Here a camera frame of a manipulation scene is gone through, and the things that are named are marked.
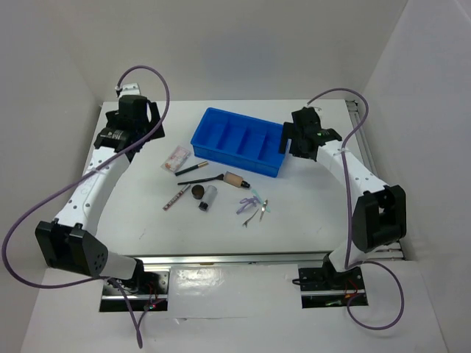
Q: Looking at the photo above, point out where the silver duckbill hair clip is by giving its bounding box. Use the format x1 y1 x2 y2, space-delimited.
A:
242 208 260 228

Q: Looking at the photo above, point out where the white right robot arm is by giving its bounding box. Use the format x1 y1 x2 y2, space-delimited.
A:
279 107 406 288

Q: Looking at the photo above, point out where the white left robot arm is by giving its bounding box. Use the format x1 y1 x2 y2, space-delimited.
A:
35 83 165 293

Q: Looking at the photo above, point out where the black makeup brush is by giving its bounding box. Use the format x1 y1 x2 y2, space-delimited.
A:
177 174 224 185

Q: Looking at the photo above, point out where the blue divided plastic bin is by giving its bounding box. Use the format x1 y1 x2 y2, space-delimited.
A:
191 107 285 177

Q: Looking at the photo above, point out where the clear blush palette case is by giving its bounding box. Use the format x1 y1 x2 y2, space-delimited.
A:
161 146 191 173

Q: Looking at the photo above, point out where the dark green gold mascara tube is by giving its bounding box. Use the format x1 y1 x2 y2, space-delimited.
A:
174 161 208 177

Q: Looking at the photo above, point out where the mint green spatula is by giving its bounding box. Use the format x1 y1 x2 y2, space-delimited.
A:
251 188 271 213

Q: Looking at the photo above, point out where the beige foundation bottle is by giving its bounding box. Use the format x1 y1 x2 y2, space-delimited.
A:
223 171 251 189

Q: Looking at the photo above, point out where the round brown cosmetic jar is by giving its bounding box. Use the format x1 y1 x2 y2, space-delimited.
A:
191 185 205 200

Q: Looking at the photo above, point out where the clear bottle black cap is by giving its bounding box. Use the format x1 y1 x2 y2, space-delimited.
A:
199 185 218 212

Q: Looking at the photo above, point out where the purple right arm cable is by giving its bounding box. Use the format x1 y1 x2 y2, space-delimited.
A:
305 88 405 329

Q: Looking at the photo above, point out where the aluminium front rail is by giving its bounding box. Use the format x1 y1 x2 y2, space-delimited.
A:
135 252 327 267

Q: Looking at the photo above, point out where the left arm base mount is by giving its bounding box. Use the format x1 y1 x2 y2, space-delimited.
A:
99 268 170 313

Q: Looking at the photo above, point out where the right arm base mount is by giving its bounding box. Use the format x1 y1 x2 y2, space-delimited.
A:
291 268 369 309

